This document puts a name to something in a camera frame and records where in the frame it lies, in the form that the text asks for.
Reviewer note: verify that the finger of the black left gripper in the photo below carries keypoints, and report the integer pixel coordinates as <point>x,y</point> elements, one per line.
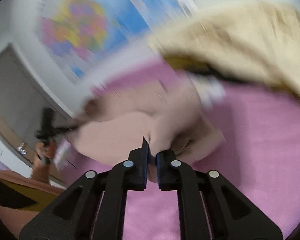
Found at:
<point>64,129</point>

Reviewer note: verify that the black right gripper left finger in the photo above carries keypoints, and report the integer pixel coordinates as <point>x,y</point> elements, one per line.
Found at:
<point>93,207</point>

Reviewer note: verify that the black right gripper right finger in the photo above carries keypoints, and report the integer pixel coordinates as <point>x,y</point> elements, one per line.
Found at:
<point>210,207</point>

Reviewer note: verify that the dusty pink garment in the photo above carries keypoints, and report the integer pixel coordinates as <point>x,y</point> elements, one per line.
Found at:
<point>167,118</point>

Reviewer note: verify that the person's left hand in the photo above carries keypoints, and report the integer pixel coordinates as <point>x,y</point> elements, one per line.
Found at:
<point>43,161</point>

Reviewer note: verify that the grey door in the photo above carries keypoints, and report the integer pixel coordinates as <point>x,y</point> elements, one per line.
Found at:
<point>22,101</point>

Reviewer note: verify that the pink bed sheet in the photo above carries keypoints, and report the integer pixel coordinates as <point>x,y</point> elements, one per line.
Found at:
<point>260,154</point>

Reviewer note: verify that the mustard yellow garment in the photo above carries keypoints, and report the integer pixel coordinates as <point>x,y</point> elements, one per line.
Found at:
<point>188,64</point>

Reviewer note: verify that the cream yellow garment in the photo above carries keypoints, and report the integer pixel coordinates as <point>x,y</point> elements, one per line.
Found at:
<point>250,41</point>

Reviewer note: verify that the colourful wall map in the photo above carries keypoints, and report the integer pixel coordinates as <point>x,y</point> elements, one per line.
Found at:
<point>78,34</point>

